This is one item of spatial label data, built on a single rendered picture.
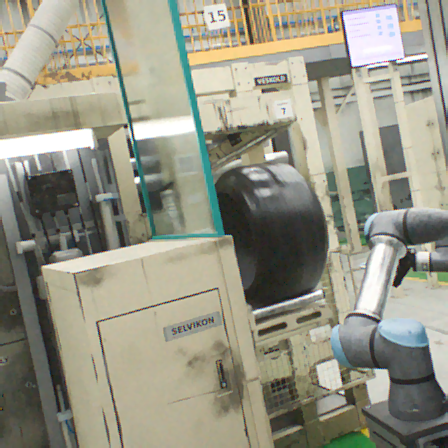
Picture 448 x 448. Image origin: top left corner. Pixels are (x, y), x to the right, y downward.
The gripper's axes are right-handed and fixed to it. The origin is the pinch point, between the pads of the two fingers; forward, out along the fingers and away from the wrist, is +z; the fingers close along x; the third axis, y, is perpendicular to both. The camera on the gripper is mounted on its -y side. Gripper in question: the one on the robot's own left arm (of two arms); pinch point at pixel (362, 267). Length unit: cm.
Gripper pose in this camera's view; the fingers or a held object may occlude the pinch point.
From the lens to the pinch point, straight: 234.7
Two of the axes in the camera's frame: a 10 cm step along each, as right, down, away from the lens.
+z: -9.1, 0.3, 4.0
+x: -3.5, 4.6, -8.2
